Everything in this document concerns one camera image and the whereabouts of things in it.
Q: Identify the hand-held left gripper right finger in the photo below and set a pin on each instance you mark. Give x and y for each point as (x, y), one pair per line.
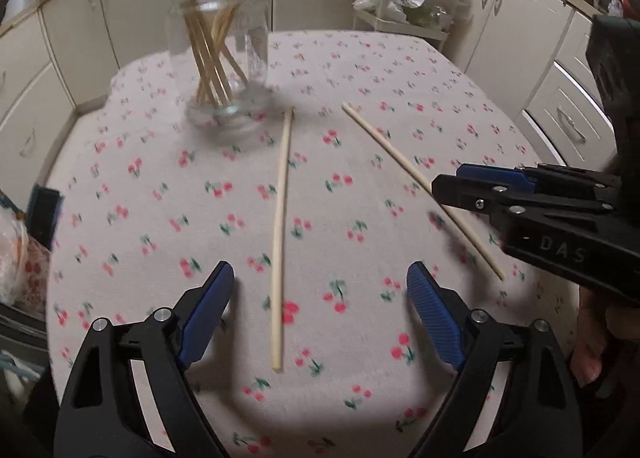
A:
(435, 318)

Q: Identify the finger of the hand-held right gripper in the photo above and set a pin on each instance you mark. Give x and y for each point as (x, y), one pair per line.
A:
(465, 193)
(490, 173)

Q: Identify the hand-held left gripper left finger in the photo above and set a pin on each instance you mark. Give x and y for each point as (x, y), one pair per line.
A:
(210, 308)

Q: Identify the long wooden chopstick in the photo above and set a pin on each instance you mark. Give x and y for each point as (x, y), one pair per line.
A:
(385, 142)
(280, 218)

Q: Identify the bundle of wooden chopsticks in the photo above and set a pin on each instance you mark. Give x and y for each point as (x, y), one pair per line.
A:
(205, 72)

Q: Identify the clear glass jar green label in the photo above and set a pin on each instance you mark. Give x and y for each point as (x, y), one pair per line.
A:
(250, 37)

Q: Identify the person's right hand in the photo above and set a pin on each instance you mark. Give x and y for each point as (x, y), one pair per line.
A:
(590, 343)

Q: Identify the cherry print tablecloth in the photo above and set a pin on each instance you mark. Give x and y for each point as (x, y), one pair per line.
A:
(350, 218)

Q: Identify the white drawer cabinet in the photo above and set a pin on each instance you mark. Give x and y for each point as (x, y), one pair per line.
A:
(520, 27)

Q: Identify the bag of green vegetables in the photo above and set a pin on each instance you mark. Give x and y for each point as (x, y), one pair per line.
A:
(425, 15)

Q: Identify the clear bag with orange contents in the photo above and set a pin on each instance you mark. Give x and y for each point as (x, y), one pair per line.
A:
(20, 258)

